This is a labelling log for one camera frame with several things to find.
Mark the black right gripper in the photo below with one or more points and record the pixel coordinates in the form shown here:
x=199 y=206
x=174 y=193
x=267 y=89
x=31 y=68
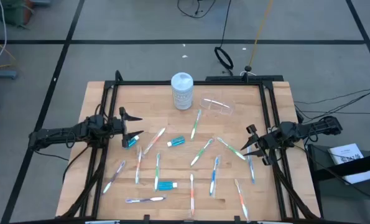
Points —
x=267 y=141

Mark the green toothbrush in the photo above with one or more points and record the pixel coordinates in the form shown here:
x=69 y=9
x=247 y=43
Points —
x=196 y=125
x=231 y=148
x=157 y=171
x=201 y=152

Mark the black aluminium table frame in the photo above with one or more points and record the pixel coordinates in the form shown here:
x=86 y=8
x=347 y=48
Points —
x=187 y=83

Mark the clear plastic container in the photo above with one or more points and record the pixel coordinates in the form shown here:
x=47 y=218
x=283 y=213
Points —
x=217 y=105

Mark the white booklet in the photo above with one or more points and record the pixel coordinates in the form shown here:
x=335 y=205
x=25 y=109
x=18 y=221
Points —
x=346 y=155

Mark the green bin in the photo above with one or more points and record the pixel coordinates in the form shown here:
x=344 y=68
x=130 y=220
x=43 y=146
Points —
x=13 y=12

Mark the black side cart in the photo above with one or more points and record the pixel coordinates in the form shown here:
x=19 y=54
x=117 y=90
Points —
x=334 y=171

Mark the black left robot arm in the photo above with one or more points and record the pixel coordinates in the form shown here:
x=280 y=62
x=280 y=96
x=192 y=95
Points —
x=63 y=134

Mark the grey-blue floor bar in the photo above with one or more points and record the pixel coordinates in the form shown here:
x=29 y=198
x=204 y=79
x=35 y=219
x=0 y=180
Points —
x=1 y=74

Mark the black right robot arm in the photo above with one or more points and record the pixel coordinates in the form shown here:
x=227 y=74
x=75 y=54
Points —
x=315 y=127

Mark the black mounting bar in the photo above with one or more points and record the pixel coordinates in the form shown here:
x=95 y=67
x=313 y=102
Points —
x=228 y=77

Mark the orange toothbrush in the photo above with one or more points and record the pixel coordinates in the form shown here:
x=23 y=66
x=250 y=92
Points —
x=138 y=165
x=241 y=199
x=191 y=194
x=154 y=141

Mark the purple toothbrush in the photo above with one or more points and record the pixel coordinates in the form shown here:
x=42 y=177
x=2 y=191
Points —
x=145 y=199
x=114 y=176

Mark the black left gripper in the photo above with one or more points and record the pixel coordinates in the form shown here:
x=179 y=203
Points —
x=116 y=127

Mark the white wipes canister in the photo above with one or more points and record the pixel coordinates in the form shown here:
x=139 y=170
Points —
x=182 y=90

